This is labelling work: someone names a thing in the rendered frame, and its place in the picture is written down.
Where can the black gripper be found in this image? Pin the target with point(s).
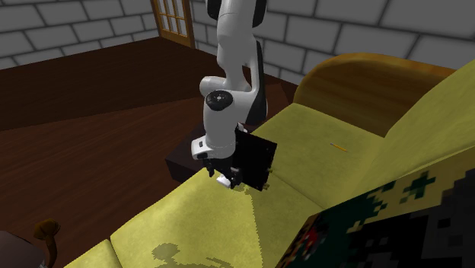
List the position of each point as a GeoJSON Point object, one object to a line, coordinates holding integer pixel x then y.
{"type": "Point", "coordinates": [221, 164]}

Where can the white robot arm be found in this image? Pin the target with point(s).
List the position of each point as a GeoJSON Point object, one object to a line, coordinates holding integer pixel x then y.
{"type": "Point", "coordinates": [222, 122]}

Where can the small white block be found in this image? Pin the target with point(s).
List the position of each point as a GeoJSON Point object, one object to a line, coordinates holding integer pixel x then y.
{"type": "Point", "coordinates": [223, 181]}

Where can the black square flat box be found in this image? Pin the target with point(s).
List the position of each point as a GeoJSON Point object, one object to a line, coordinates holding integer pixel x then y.
{"type": "Point", "coordinates": [258, 159]}

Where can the dark robot stand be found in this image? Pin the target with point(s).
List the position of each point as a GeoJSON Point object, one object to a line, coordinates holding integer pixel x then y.
{"type": "Point", "coordinates": [182, 163]}

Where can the yellow sofa with wooden arms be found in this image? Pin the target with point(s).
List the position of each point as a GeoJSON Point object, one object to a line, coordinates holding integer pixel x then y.
{"type": "Point", "coordinates": [207, 222]}

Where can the yellow pencil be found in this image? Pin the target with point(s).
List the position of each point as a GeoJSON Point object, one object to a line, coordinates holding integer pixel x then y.
{"type": "Point", "coordinates": [338, 147]}

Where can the wooden glazed door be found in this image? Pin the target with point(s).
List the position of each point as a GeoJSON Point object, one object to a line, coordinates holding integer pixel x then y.
{"type": "Point", "coordinates": [172, 20]}

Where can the brown curved figure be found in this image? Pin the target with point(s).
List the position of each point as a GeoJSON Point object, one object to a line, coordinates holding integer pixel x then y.
{"type": "Point", "coordinates": [49, 237]}

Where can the dark brown round object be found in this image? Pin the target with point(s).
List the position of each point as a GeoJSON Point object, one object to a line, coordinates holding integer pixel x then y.
{"type": "Point", "coordinates": [18, 252]}

